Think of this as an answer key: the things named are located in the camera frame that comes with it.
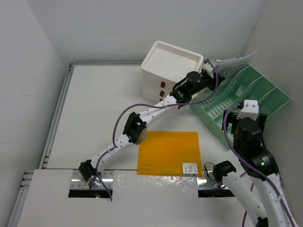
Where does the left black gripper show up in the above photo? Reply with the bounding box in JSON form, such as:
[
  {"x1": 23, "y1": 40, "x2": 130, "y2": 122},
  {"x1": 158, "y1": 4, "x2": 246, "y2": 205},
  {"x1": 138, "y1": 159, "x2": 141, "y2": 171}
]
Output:
[{"x1": 189, "y1": 70, "x2": 223, "y2": 96}]

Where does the yellow folder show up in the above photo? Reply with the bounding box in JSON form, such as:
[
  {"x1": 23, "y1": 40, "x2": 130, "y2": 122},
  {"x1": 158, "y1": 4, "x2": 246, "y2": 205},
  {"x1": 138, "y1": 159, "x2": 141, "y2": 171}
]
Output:
[{"x1": 137, "y1": 131, "x2": 203, "y2": 177}]

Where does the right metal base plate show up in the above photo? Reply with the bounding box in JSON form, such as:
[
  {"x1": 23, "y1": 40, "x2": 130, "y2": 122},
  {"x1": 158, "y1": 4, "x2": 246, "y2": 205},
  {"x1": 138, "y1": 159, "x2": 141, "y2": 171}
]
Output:
[{"x1": 197, "y1": 176, "x2": 229, "y2": 190}]

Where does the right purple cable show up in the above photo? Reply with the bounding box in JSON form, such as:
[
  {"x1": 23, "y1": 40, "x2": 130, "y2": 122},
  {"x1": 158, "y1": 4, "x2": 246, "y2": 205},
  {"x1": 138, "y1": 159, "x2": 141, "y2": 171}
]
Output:
[{"x1": 222, "y1": 102, "x2": 299, "y2": 227}]

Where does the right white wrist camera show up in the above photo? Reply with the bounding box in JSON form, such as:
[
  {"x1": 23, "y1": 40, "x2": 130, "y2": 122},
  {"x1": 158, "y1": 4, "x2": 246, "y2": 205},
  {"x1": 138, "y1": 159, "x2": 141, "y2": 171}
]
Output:
[{"x1": 237, "y1": 99, "x2": 259, "y2": 121}]

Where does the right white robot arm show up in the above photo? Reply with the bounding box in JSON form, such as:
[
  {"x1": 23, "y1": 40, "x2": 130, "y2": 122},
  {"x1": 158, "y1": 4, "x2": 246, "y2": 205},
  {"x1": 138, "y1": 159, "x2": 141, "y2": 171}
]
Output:
[{"x1": 213, "y1": 110, "x2": 298, "y2": 227}]

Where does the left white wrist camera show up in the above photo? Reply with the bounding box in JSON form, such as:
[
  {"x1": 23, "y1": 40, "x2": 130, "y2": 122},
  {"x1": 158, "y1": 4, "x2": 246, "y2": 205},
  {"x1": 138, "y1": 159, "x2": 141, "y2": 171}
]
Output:
[{"x1": 201, "y1": 60, "x2": 218, "y2": 74}]

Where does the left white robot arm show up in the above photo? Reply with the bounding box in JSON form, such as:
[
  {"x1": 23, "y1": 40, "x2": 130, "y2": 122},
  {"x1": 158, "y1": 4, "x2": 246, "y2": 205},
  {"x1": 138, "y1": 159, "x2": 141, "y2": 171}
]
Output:
[{"x1": 79, "y1": 70, "x2": 225, "y2": 184}]

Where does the small white box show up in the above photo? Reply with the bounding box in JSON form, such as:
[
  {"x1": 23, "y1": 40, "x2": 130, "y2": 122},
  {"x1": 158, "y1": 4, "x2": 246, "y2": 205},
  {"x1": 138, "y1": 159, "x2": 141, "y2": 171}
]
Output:
[{"x1": 182, "y1": 163, "x2": 198, "y2": 177}]

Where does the purple cable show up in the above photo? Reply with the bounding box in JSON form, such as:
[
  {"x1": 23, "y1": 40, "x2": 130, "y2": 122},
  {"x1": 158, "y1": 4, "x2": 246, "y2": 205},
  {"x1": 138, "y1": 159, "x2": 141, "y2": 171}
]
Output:
[
  {"x1": 94, "y1": 60, "x2": 220, "y2": 199},
  {"x1": 222, "y1": 102, "x2": 299, "y2": 227}
]

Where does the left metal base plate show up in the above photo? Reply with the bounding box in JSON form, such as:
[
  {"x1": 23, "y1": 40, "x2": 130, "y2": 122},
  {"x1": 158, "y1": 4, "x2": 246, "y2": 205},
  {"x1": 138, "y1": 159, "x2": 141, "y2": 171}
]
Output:
[{"x1": 70, "y1": 170, "x2": 114, "y2": 190}]

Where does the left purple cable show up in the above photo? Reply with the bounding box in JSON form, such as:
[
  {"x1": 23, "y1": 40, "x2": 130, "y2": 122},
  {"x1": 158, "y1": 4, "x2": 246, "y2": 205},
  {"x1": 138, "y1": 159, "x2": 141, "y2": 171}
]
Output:
[{"x1": 94, "y1": 60, "x2": 220, "y2": 199}]

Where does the white three-drawer organizer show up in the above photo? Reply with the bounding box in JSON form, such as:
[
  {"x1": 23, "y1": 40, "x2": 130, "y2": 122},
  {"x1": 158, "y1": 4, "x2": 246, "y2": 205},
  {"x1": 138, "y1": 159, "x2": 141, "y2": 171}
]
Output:
[{"x1": 141, "y1": 41, "x2": 204, "y2": 103}]

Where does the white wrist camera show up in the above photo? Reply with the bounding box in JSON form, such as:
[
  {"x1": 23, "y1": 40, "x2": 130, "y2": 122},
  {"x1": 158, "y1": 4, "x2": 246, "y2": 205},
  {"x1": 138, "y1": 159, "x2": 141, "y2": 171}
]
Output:
[
  {"x1": 237, "y1": 99, "x2": 259, "y2": 121},
  {"x1": 201, "y1": 60, "x2": 218, "y2": 74}
]

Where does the clear sleeve with papers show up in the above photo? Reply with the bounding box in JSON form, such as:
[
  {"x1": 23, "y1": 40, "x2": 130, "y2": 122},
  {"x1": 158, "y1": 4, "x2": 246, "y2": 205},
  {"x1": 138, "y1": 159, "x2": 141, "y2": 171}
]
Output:
[{"x1": 215, "y1": 51, "x2": 257, "y2": 79}]

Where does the metal base plate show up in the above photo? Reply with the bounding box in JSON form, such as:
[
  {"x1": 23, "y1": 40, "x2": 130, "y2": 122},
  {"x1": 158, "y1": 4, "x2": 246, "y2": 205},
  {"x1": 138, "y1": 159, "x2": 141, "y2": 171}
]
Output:
[
  {"x1": 70, "y1": 170, "x2": 114, "y2": 190},
  {"x1": 197, "y1": 176, "x2": 229, "y2": 190}
]

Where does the green plastic file tray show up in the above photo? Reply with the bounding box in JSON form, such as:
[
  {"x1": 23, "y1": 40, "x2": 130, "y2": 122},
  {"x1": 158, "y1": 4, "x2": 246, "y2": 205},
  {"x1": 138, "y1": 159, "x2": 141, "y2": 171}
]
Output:
[{"x1": 191, "y1": 64, "x2": 291, "y2": 148}]

